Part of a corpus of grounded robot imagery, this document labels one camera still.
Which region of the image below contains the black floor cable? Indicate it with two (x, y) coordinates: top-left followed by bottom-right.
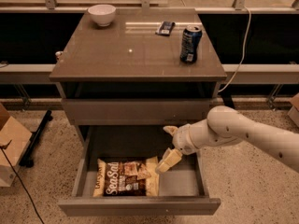
(0, 147), (46, 224)

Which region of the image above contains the closed grey top drawer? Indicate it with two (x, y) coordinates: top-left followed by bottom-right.
(62, 99), (210, 125)

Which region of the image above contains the grey drawer cabinet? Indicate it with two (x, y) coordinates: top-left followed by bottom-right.
(49, 7), (228, 217)

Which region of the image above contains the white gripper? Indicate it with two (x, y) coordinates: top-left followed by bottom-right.
(155, 124), (198, 174)

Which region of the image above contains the cardboard box on left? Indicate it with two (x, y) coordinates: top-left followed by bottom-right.
(0, 104), (32, 187)

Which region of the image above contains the white power cable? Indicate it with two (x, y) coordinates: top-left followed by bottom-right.
(217, 7), (252, 94)

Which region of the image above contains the cardboard box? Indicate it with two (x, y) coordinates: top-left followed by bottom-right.
(0, 104), (32, 187)
(288, 93), (299, 127)

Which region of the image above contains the dark blue snack bar wrapper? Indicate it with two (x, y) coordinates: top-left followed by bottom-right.
(156, 21), (176, 36)

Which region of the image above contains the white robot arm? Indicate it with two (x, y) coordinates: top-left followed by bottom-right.
(156, 105), (299, 174)

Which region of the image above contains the white ceramic bowl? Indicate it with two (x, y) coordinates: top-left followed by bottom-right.
(88, 5), (116, 26)

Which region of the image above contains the blue soda can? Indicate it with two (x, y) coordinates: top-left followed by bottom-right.
(180, 25), (202, 63)

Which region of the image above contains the black stand leg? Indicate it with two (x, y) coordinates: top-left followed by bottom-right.
(20, 110), (52, 168)

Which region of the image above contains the black bracket behind cabinet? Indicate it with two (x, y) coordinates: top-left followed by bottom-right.
(220, 88), (235, 108)

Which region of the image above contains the brown sea salt chip bag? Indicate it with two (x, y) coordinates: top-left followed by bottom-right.
(93, 157), (159, 197)

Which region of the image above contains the cardboard box on right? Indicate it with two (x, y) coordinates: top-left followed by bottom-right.
(288, 93), (299, 127)

